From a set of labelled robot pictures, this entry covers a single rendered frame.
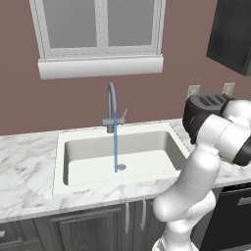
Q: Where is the blue water stream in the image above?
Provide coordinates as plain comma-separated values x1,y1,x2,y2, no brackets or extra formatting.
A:
113,109,119,174

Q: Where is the white kitchen sink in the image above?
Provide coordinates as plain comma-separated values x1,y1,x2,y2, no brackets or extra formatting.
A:
52,122,191,196

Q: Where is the grey curved tap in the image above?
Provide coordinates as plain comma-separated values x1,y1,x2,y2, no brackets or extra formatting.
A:
102,81,128,134

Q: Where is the black toaster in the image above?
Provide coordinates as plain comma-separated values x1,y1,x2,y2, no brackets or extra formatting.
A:
181,93,235,145

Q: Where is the white framed window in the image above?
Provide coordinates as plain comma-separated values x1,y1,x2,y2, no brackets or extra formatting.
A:
28,0,167,80

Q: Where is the dark grey cupboard door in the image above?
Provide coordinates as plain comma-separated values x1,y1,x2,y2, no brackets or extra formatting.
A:
129,198,169,251
33,203,134,251

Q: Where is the black dishwasher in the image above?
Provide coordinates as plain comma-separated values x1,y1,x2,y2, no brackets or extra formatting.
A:
199,182,251,251

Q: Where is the dark grey drawer front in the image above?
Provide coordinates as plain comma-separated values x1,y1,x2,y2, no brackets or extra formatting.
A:
0,219,42,251

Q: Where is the white wall socket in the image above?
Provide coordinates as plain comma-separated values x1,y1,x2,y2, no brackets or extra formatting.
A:
222,81,236,97
186,84,202,100

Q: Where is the white cupboard handle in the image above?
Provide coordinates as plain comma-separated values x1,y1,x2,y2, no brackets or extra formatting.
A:
139,199,147,231
124,202,130,234

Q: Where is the black wall cupboard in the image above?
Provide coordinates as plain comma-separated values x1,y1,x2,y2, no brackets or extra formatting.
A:
206,0,251,77

